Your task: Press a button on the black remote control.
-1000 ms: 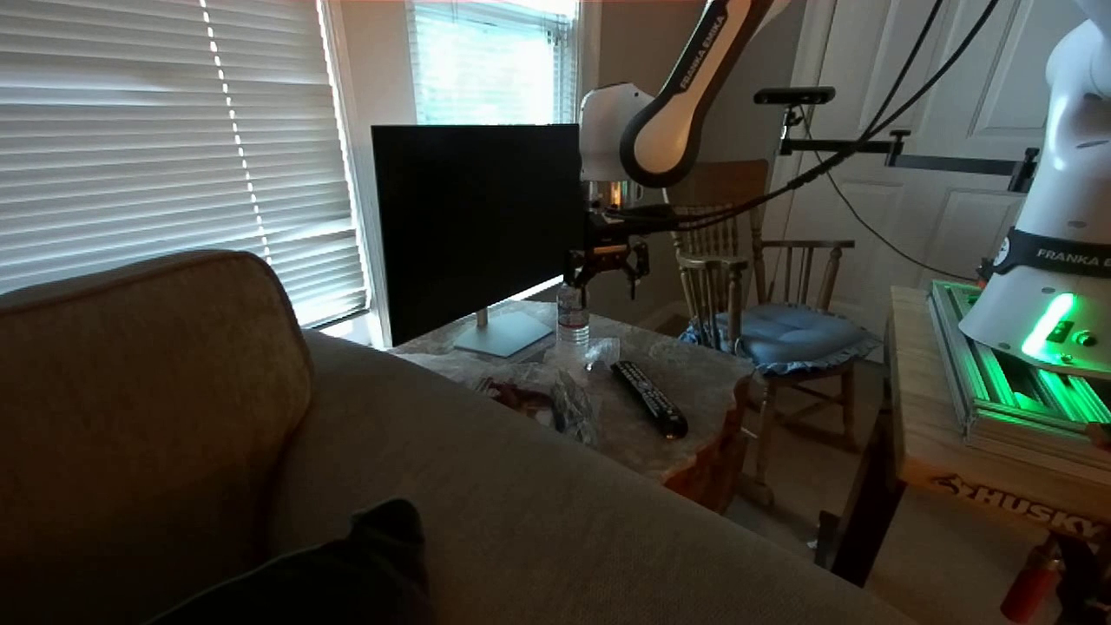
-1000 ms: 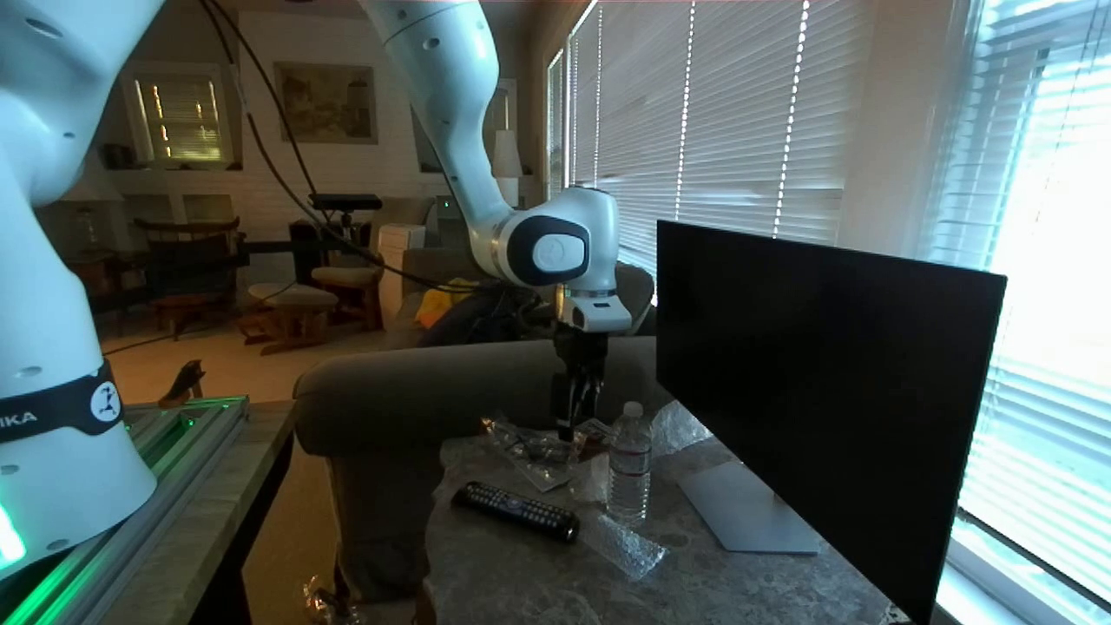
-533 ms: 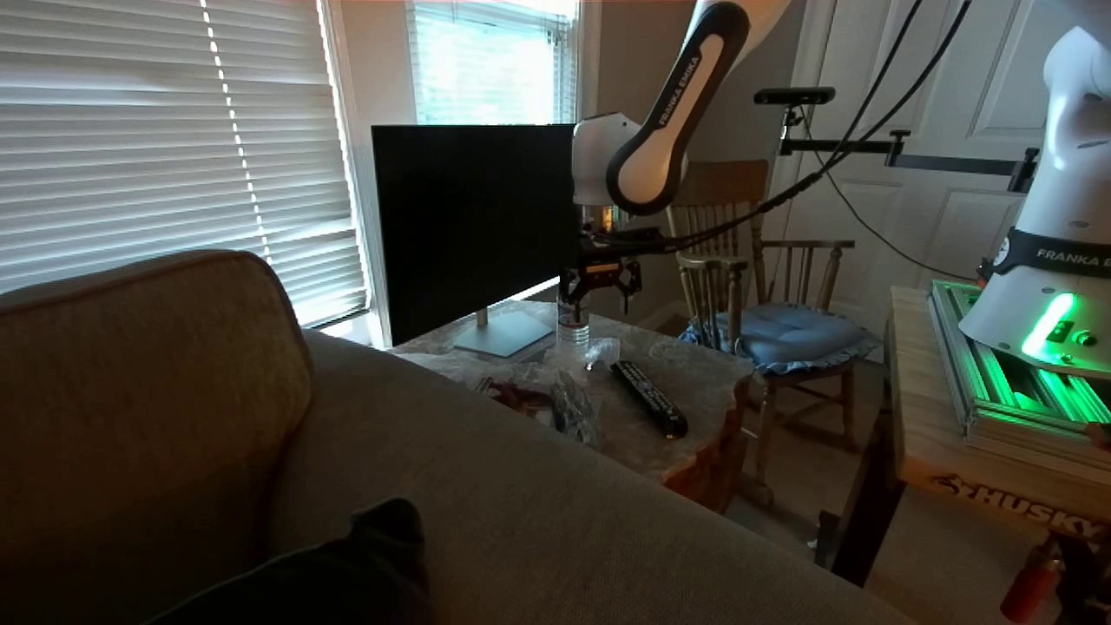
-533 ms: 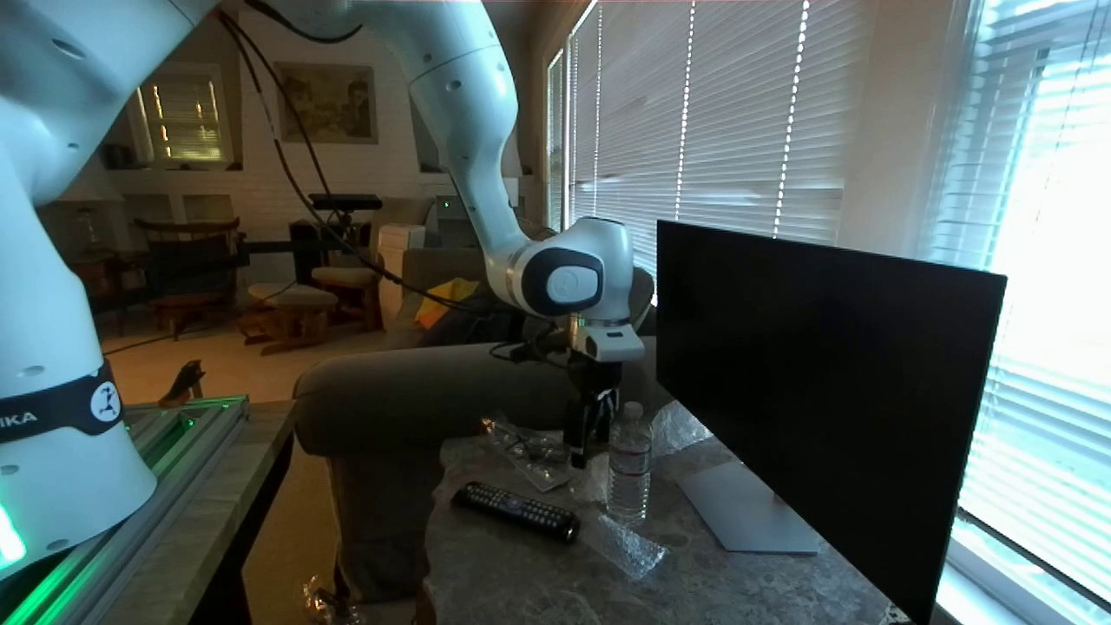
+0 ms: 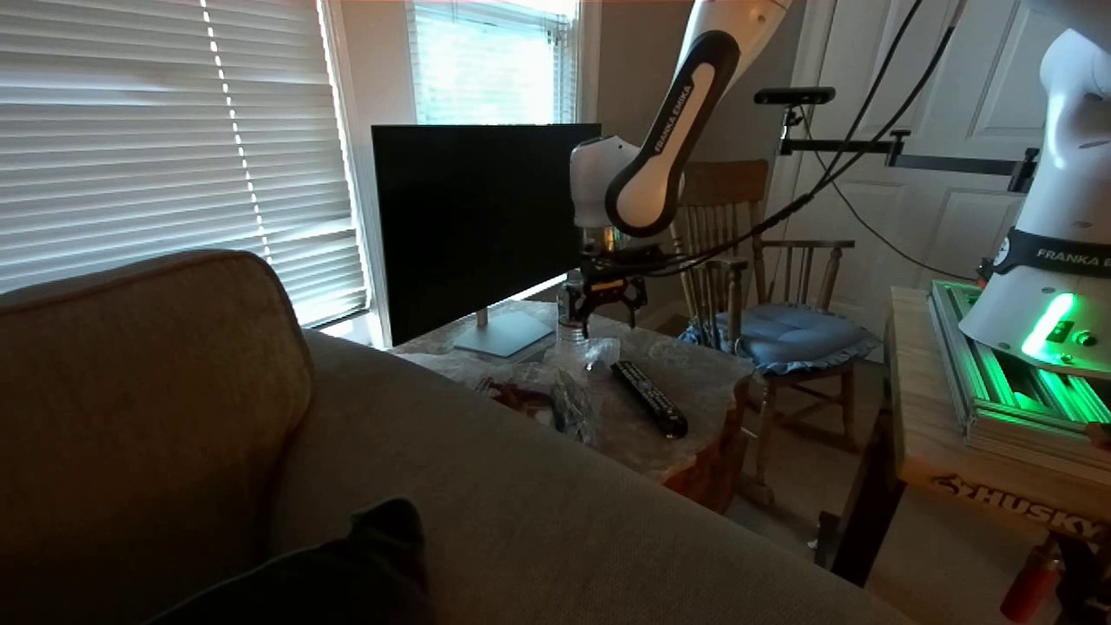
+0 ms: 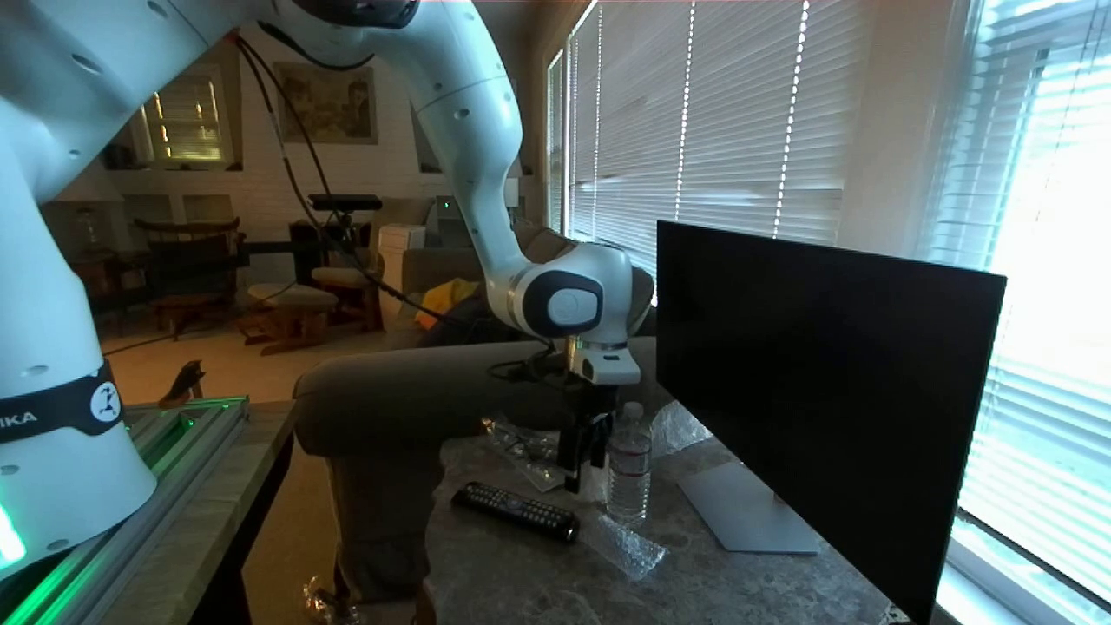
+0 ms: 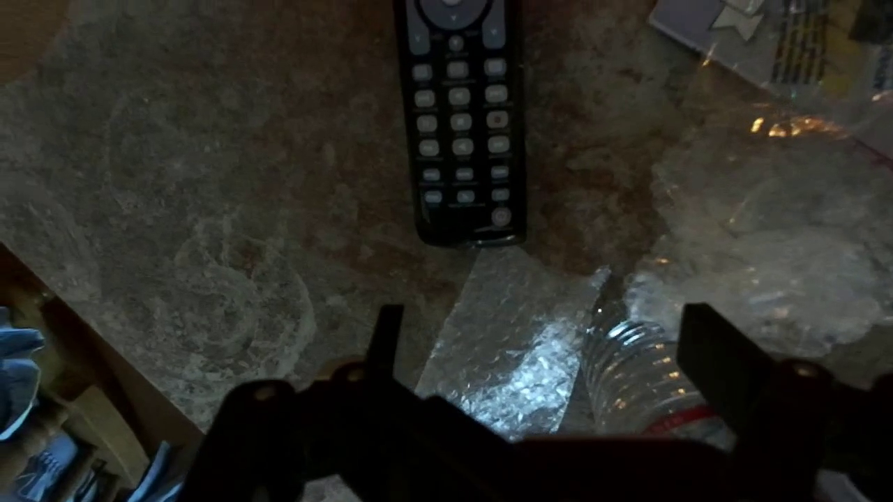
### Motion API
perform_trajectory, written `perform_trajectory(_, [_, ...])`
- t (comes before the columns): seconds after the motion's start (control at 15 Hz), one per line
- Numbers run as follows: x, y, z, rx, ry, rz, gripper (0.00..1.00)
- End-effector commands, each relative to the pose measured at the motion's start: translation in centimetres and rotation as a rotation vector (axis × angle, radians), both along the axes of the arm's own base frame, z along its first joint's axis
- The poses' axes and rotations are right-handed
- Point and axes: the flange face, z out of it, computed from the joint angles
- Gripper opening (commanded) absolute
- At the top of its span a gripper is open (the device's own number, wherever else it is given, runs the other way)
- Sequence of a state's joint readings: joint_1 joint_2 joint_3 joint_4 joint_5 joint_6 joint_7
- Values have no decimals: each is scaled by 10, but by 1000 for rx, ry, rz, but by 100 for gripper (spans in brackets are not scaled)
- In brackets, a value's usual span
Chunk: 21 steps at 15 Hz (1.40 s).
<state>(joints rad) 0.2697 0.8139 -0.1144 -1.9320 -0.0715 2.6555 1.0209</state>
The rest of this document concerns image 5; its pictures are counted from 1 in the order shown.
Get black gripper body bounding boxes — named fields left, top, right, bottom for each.
left=579, top=252, right=649, bottom=301

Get black remote control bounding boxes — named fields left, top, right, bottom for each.
left=606, top=356, right=693, bottom=441

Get crumpled clear plastic bag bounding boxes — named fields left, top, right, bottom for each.
left=540, top=334, right=628, bottom=448

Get red brown wrapper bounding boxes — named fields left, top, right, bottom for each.
left=482, top=374, right=560, bottom=421

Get black flat screen monitor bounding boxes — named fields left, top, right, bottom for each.
left=367, top=121, right=602, bottom=362

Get blue ruffled seat cushion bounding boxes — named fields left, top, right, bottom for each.
left=672, top=301, right=885, bottom=377

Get wooden spindle armchair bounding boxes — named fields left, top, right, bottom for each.
left=661, top=151, right=864, bottom=512

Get wooden tray table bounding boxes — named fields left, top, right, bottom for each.
left=661, top=393, right=766, bottom=516

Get beige fabric sofa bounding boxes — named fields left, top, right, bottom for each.
left=0, top=245, right=916, bottom=625

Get narrow white window blinds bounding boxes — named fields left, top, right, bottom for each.
left=410, top=0, right=587, bottom=127

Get wooden Husky workbench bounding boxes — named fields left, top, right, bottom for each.
left=825, top=281, right=1111, bottom=586

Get dark throw pillow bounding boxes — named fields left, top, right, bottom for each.
left=153, top=497, right=438, bottom=625

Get white panelled door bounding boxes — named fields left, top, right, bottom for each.
left=766, top=0, right=1107, bottom=339

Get wide white window blinds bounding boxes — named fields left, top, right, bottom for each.
left=0, top=0, right=371, bottom=334

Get red clamp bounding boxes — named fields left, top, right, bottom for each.
left=1001, top=534, right=1111, bottom=625

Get black camera cable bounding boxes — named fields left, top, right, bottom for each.
left=825, top=171, right=983, bottom=288

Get black stereo camera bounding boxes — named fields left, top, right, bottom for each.
left=754, top=84, right=840, bottom=111

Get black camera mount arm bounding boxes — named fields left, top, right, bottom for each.
left=774, top=100, right=1041, bottom=193

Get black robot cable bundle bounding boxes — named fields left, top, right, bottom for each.
left=639, top=0, right=969, bottom=281

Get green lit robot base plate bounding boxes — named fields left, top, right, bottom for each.
left=928, top=274, right=1111, bottom=443

